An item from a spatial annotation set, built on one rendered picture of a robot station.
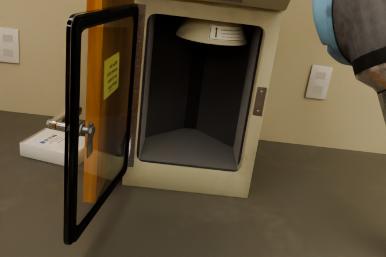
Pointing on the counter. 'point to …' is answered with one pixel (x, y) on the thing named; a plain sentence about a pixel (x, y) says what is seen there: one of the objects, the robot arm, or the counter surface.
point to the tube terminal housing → (198, 10)
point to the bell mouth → (212, 32)
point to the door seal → (78, 110)
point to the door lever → (57, 122)
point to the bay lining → (196, 84)
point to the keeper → (259, 101)
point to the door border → (74, 108)
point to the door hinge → (136, 83)
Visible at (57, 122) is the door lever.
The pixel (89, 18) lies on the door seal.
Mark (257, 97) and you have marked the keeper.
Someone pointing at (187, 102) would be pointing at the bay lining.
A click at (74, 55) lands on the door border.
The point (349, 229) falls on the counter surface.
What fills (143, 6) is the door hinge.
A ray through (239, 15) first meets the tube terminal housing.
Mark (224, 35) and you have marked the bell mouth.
